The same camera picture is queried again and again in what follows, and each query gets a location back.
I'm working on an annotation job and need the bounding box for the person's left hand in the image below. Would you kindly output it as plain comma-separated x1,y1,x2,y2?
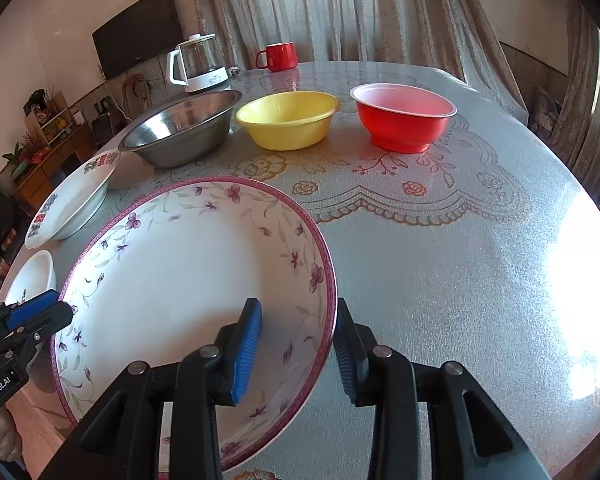
0,405,22,463

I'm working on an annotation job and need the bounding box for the stainless steel bowl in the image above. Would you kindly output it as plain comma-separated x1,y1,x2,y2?
118,90,242,169

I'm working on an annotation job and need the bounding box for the window side curtain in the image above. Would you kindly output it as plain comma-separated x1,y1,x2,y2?
548,0,600,191

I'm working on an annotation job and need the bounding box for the wooden cabinet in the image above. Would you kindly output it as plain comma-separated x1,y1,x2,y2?
0,89,96,212

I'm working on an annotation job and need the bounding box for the purple floral rimmed plate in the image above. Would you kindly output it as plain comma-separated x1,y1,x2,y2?
50,177,337,470

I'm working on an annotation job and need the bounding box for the white glass electric kettle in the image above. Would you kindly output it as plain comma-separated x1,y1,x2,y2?
168,34,230,93

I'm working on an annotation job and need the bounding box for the black wall television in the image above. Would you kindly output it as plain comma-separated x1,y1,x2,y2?
92,0,184,80

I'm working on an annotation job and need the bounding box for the red mug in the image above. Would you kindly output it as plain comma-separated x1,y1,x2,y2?
256,42,299,72

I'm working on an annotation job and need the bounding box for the rose garden white plate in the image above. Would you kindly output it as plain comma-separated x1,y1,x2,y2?
4,249,56,306

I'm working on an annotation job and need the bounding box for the beige lace curtain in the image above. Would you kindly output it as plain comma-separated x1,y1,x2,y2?
195,0,528,122

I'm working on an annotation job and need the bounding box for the yellow plastic bowl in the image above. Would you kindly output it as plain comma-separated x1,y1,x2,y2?
235,91,340,152

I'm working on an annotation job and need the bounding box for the red plastic bowl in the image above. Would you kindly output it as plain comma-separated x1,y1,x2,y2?
350,82,457,154

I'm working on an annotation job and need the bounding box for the double happiness white plate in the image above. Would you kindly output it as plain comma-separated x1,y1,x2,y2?
24,150,121,249

